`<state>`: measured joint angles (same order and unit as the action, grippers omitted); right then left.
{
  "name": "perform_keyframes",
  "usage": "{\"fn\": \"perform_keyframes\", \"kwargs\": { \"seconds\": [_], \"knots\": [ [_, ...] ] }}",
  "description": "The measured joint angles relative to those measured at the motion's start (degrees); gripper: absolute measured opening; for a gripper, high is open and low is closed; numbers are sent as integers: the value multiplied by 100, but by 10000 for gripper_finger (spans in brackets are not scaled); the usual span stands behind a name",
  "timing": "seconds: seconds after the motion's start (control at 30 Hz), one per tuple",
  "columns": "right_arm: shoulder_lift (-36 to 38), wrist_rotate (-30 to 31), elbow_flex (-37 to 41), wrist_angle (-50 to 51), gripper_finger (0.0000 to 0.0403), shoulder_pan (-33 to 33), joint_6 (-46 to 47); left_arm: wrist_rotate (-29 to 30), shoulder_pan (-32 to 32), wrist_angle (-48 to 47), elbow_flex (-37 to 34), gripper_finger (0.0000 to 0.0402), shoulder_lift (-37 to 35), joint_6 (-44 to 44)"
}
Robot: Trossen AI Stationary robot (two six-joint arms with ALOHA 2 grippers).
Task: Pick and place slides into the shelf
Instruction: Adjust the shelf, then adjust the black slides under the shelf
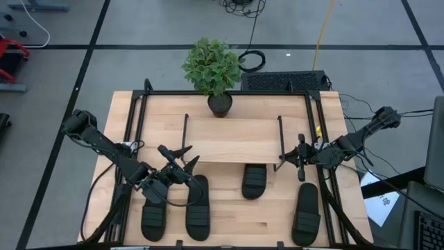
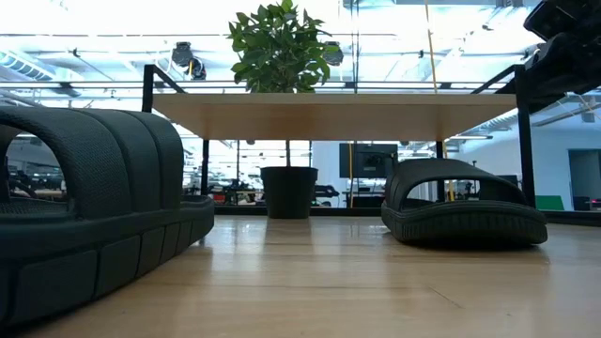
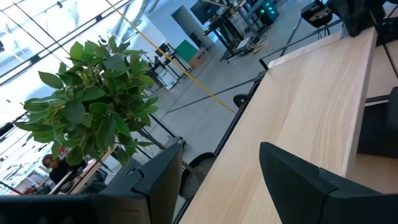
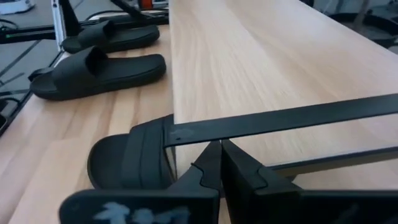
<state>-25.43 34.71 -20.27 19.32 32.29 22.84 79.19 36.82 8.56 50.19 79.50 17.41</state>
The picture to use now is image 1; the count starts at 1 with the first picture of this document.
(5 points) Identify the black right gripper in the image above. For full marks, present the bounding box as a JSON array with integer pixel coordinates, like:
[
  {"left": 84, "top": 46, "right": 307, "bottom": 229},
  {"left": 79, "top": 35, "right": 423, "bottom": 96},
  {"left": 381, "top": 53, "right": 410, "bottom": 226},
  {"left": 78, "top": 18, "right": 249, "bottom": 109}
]
[{"left": 283, "top": 133, "right": 318, "bottom": 182}]

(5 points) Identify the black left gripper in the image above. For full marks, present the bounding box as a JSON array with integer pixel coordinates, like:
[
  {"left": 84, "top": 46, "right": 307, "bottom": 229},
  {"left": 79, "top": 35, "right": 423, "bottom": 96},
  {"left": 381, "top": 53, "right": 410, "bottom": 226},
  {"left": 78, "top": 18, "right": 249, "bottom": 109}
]
[{"left": 157, "top": 144, "right": 201, "bottom": 185}]

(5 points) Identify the black rubber slide sandal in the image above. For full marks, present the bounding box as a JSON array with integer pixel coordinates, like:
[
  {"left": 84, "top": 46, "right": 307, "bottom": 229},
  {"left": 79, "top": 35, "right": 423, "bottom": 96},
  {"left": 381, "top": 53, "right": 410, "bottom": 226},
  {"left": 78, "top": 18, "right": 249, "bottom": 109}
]
[
  {"left": 140, "top": 196, "right": 168, "bottom": 242},
  {"left": 185, "top": 174, "right": 212, "bottom": 242},
  {"left": 291, "top": 182, "right": 322, "bottom": 248},
  {"left": 241, "top": 163, "right": 268, "bottom": 201}
]

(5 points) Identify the wooden shelf with black legs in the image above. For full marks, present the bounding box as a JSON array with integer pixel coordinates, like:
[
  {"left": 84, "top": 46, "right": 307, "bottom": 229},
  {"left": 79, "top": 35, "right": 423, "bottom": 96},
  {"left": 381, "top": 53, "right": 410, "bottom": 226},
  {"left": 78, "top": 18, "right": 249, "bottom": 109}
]
[{"left": 180, "top": 113, "right": 287, "bottom": 173}]

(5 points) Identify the white printed paper sheet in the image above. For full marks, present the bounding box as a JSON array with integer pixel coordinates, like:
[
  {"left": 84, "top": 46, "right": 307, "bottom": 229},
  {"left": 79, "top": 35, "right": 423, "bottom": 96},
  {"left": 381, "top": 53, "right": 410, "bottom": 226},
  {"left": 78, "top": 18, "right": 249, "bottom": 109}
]
[{"left": 359, "top": 171, "right": 400, "bottom": 228}]

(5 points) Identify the green potted plant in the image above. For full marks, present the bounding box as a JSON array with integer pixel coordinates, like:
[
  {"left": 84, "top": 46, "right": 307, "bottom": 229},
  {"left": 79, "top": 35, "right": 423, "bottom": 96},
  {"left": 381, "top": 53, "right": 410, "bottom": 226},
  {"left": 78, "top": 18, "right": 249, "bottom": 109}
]
[{"left": 180, "top": 37, "right": 244, "bottom": 119}]

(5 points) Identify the gray monitor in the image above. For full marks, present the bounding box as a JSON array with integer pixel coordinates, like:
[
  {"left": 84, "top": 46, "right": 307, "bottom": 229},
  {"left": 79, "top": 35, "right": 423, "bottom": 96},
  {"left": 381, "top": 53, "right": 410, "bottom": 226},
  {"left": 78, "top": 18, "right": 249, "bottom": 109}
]
[{"left": 422, "top": 95, "right": 444, "bottom": 193}]

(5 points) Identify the gray laptop with keyboard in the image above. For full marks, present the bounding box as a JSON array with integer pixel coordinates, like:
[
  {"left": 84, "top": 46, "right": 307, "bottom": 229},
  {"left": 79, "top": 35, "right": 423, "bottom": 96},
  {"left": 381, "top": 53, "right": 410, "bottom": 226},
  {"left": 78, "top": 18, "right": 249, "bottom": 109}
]
[{"left": 398, "top": 180, "right": 444, "bottom": 250}]

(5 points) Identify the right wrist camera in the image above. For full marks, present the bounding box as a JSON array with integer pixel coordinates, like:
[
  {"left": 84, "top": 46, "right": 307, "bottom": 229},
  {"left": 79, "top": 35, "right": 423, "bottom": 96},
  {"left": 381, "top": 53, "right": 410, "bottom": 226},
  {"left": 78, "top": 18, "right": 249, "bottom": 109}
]
[{"left": 313, "top": 143, "right": 345, "bottom": 170}]

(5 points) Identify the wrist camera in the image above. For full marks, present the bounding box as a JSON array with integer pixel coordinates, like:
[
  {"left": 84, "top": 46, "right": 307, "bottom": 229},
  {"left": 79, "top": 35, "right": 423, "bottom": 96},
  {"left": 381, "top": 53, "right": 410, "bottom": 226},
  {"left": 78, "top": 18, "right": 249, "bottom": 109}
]
[
  {"left": 139, "top": 176, "right": 170, "bottom": 206},
  {"left": 313, "top": 143, "right": 345, "bottom": 170}
]

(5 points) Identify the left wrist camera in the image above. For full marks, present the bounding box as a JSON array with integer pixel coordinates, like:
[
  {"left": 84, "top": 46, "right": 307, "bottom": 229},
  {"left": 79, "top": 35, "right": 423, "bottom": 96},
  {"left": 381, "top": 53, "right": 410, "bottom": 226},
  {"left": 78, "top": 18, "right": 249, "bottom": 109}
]
[{"left": 139, "top": 176, "right": 170, "bottom": 206}]

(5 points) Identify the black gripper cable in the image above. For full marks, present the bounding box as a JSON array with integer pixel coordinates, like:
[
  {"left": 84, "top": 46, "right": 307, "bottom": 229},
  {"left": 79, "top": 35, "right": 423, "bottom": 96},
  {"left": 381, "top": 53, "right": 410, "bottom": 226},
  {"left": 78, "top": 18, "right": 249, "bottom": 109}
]
[{"left": 138, "top": 172, "right": 206, "bottom": 208}]

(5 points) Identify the black aluminium table frame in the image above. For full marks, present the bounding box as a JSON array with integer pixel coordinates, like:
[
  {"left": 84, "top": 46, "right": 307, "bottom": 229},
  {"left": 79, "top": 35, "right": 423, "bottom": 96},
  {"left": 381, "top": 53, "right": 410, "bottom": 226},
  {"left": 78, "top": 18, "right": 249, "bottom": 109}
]
[{"left": 78, "top": 78, "right": 374, "bottom": 246}]

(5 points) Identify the coiled black cable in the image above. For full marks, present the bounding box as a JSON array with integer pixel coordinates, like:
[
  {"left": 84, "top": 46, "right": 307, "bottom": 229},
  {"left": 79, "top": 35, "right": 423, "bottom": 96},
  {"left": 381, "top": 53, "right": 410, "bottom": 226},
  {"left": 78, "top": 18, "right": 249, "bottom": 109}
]
[{"left": 237, "top": 49, "right": 267, "bottom": 74}]

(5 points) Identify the yellow cable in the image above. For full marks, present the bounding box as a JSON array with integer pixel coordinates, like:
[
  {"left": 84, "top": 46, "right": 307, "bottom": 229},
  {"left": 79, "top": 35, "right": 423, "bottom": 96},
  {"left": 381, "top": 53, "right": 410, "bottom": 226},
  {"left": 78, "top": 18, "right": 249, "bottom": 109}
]
[{"left": 311, "top": 0, "right": 337, "bottom": 72}]

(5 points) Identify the white cable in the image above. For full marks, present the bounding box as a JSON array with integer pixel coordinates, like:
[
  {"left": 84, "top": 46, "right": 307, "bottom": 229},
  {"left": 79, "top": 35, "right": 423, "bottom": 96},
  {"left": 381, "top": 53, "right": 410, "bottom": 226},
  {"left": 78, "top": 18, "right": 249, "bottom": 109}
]
[{"left": 19, "top": 0, "right": 51, "bottom": 49}]

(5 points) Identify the red cart frame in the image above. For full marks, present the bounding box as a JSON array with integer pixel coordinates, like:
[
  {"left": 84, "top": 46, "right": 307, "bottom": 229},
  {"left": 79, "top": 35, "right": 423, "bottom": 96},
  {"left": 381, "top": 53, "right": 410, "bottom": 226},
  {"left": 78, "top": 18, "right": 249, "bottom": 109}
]
[{"left": 0, "top": 37, "right": 31, "bottom": 85}]

